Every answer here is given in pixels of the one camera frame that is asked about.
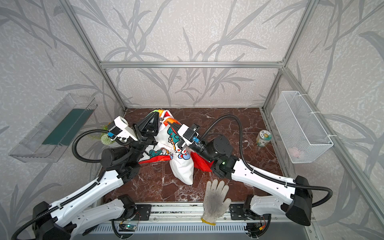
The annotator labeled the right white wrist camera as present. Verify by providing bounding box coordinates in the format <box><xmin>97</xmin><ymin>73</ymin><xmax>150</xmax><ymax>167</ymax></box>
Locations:
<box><xmin>178</xmin><ymin>124</ymin><xmax>200</xmax><ymax>146</ymax></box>

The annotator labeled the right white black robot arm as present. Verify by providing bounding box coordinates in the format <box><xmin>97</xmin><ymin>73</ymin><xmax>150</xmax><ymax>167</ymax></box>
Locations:
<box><xmin>170</xmin><ymin>123</ymin><xmax>313</xmax><ymax>226</ymax></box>

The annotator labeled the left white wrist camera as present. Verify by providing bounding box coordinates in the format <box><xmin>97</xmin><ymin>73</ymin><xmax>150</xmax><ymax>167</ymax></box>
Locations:
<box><xmin>107</xmin><ymin>116</ymin><xmax>138</xmax><ymax>143</ymax></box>

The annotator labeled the green circuit board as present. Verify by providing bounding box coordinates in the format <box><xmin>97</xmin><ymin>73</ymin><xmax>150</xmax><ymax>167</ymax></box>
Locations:
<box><xmin>119</xmin><ymin>223</ymin><xmax>138</xmax><ymax>232</ymax></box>

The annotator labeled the small green labelled jar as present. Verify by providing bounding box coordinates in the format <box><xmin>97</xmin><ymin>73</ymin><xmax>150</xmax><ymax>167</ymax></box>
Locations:
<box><xmin>257</xmin><ymin>130</ymin><xmax>272</xmax><ymax>147</ymax></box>

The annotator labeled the pink object in basket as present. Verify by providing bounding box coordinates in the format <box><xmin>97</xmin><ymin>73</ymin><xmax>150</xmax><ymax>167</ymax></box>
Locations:
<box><xmin>289</xmin><ymin>147</ymin><xmax>303</xmax><ymax>160</ymax></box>

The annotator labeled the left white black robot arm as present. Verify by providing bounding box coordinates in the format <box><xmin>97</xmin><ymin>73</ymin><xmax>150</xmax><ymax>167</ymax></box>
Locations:
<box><xmin>25</xmin><ymin>112</ymin><xmax>160</xmax><ymax>240</ymax></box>

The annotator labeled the potted artificial flower plant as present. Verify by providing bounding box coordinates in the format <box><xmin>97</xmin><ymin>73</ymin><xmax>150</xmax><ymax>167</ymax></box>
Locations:
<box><xmin>88</xmin><ymin>132</ymin><xmax>116</xmax><ymax>146</ymax></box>

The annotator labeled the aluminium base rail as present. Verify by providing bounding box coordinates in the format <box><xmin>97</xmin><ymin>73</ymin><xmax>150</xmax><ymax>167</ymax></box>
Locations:
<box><xmin>62</xmin><ymin>201</ymin><xmax>316</xmax><ymax>225</ymax></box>

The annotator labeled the white knit work glove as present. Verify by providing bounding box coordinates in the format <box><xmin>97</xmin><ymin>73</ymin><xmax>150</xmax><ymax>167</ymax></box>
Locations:
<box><xmin>201</xmin><ymin>179</ymin><xmax>232</xmax><ymax>226</ymax></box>

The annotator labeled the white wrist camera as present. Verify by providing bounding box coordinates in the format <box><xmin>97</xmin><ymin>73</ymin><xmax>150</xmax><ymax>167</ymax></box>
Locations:
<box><xmin>107</xmin><ymin>116</ymin><xmax>138</xmax><ymax>143</ymax></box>
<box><xmin>178</xmin><ymin>124</ymin><xmax>200</xmax><ymax>146</ymax></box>

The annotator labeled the white wire mesh basket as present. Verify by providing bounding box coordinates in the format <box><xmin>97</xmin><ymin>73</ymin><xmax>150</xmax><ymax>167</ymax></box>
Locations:
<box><xmin>272</xmin><ymin>91</ymin><xmax>334</xmax><ymax>164</ymax></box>

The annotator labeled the aluminium cage frame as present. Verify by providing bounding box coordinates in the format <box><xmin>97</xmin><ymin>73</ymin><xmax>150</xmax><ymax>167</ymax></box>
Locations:
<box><xmin>59</xmin><ymin>1</ymin><xmax>384</xmax><ymax>224</ymax></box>

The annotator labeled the right corrugated black cable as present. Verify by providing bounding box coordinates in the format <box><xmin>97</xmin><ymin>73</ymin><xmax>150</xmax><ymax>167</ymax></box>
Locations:
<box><xmin>199</xmin><ymin>114</ymin><xmax>334</xmax><ymax>208</ymax></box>

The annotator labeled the rainbow striped child jacket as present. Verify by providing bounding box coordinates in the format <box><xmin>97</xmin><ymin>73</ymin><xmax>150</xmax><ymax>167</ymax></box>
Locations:
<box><xmin>139</xmin><ymin>110</ymin><xmax>213</xmax><ymax>185</ymax></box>

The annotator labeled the clear acrylic wall shelf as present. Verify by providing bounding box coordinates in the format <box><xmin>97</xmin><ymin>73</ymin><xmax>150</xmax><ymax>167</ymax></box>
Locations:
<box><xmin>9</xmin><ymin>94</ymin><xmax>98</xmax><ymax>163</ymax></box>

